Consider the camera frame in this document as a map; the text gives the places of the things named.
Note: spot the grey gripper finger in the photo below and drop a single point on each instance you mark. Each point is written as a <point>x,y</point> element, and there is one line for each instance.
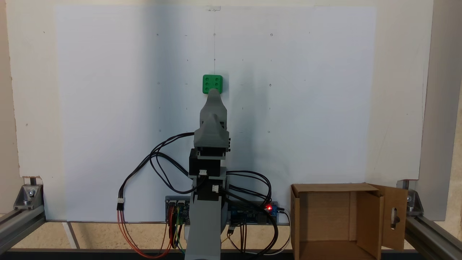
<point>213,104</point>

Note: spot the green die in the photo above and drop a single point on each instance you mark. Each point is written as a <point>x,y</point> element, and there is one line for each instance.
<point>211,81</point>

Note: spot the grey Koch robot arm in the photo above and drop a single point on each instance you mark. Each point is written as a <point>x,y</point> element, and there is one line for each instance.
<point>204,231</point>

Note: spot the motor driver circuit board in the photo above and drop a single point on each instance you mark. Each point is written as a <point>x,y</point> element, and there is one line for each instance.
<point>184,209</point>

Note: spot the blue power converter board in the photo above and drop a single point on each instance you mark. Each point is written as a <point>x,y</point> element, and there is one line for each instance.
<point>252,213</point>

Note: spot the clear tape piece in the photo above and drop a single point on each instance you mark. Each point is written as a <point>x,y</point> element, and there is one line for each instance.
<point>213,8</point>

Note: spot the large white paper sheet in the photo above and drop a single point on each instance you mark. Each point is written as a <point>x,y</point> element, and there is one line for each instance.
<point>108,108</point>

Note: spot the brown cardboard box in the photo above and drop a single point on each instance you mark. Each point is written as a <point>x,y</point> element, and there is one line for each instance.
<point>325,216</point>

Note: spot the dark horizontal frame bar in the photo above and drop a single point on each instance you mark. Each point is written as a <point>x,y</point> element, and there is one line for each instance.
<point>90,255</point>

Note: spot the metal corner bracket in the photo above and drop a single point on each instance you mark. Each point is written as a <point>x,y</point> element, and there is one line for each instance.
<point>27,196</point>
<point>413,202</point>

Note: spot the aluminium frame post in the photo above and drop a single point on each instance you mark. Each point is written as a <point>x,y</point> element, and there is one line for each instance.
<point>433,234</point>
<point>18,224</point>

